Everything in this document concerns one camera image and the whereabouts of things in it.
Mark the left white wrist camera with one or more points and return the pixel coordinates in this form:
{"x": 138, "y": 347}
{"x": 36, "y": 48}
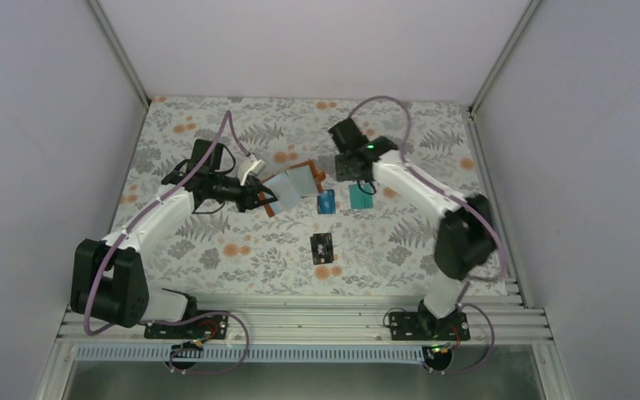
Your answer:
{"x": 251, "y": 166}

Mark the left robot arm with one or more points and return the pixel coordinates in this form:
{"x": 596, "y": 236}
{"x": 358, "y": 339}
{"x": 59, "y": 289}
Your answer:
{"x": 109, "y": 282}

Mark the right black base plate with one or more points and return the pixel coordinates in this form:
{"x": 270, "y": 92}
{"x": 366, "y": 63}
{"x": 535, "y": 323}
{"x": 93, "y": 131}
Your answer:
{"x": 414, "y": 326}

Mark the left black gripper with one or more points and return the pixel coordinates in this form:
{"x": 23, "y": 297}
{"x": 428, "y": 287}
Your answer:
{"x": 243, "y": 193}

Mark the aluminium rail frame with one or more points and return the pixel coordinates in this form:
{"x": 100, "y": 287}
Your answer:
{"x": 338, "y": 320}

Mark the teal credit card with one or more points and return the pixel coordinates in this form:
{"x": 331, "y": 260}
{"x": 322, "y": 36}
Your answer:
{"x": 361, "y": 195}

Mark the dark blue credit card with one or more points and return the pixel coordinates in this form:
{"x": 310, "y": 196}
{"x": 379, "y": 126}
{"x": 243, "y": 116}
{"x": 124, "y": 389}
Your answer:
{"x": 326, "y": 202}

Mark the floral patterned table mat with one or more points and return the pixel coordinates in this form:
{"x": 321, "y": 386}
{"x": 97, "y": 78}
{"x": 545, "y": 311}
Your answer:
{"x": 385, "y": 250}

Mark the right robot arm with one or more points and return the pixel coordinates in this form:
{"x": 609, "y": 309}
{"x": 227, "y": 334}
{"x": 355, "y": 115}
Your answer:
{"x": 465, "y": 235}

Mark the blue slotted cable duct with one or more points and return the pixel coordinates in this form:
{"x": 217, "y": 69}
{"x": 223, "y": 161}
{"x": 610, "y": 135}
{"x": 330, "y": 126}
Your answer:
{"x": 220, "y": 353}

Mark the brown leather card holder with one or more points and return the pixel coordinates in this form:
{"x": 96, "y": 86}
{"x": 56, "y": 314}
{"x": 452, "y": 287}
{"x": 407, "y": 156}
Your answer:
{"x": 292, "y": 185}

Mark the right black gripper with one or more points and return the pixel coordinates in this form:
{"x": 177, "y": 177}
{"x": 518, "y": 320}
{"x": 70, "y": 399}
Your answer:
{"x": 350, "y": 172}

